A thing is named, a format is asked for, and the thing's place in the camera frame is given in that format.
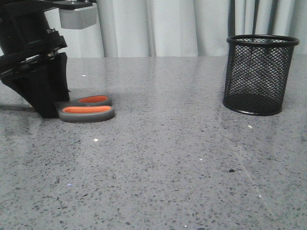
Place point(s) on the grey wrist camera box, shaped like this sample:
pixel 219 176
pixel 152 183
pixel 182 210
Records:
pixel 78 19

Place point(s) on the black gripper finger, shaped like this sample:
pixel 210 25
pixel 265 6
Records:
pixel 39 86
pixel 59 85

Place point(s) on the black mesh pen bucket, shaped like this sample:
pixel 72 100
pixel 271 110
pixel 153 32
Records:
pixel 257 72

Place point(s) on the grey orange handled scissors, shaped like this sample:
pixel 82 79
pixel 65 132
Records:
pixel 89 109

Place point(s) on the grey curtain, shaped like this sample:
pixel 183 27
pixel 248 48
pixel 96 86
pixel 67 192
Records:
pixel 180 28

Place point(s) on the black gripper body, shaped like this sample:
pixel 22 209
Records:
pixel 26 39

